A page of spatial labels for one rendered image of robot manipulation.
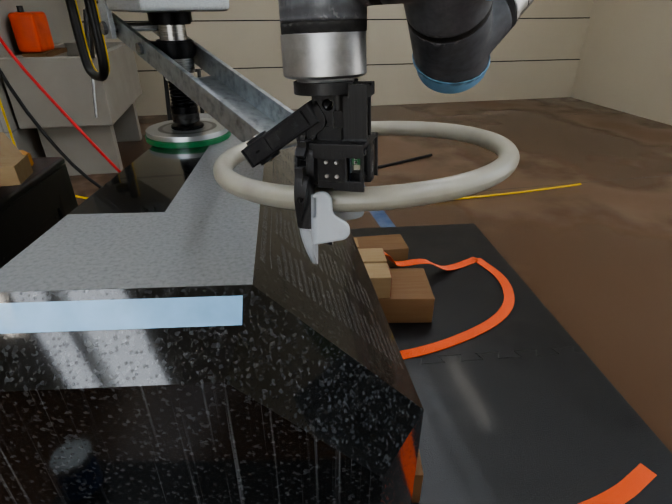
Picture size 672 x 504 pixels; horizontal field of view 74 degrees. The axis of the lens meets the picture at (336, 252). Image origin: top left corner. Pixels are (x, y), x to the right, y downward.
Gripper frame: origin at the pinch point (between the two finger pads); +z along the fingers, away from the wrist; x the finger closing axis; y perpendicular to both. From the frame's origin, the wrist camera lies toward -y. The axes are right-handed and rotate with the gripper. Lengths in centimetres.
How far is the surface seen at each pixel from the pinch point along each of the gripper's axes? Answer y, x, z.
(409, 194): 11.5, 1.5, -7.0
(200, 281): -14.4, -6.2, 4.1
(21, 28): -297, 220, -37
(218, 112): -34, 35, -11
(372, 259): -20, 115, 61
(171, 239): -25.2, 2.9, 3.1
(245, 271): -9.9, -2.2, 4.1
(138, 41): -64, 52, -25
